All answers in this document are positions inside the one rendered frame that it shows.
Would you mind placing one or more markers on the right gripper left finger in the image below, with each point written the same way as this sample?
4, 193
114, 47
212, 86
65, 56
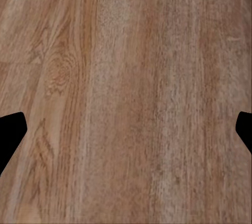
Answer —
13, 128

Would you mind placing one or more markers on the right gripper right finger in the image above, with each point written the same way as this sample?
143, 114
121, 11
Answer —
244, 128

